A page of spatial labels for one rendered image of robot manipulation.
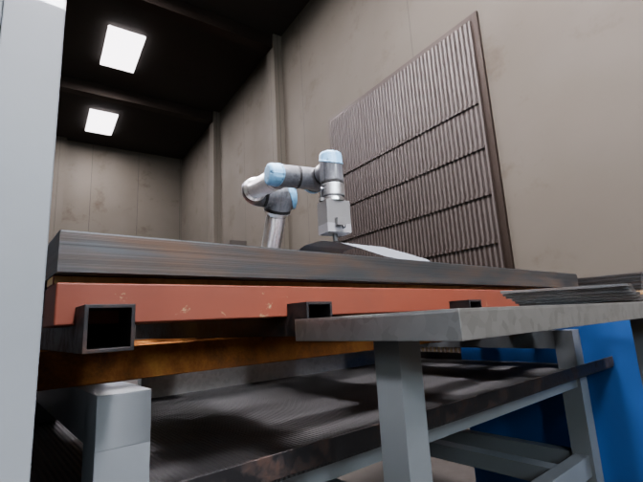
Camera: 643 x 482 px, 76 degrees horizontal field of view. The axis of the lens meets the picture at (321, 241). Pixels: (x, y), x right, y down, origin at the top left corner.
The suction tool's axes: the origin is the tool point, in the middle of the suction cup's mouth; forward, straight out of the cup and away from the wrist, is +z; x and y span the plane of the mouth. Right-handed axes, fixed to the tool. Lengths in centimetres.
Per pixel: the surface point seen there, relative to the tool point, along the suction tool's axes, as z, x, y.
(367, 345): 27.6, -28.2, -9.6
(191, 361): 27, -37, -50
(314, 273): 14, -47, -32
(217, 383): 40, 34, -28
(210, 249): 11, -51, -50
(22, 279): 18, -73, -69
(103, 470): 37, -53, -63
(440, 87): -211, 175, 241
